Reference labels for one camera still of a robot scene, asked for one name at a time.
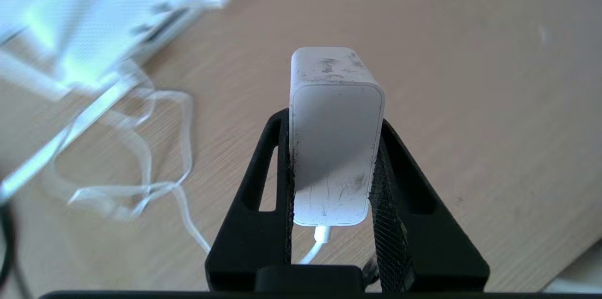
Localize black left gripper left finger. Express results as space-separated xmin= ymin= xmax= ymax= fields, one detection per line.
xmin=206 ymin=109 xmax=293 ymax=290

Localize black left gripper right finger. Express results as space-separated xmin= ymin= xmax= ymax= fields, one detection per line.
xmin=372 ymin=119 xmax=490 ymax=292

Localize thick black cable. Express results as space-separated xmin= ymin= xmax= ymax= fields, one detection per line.
xmin=0 ymin=203 xmax=17 ymax=299

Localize white power adapter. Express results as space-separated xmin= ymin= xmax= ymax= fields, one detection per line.
xmin=288 ymin=47 xmax=386 ymax=228

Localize thin white power cable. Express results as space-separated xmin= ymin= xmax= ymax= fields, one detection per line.
xmin=42 ymin=55 xmax=334 ymax=266

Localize white router with four antennas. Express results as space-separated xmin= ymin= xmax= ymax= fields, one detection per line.
xmin=0 ymin=0 xmax=276 ymax=203

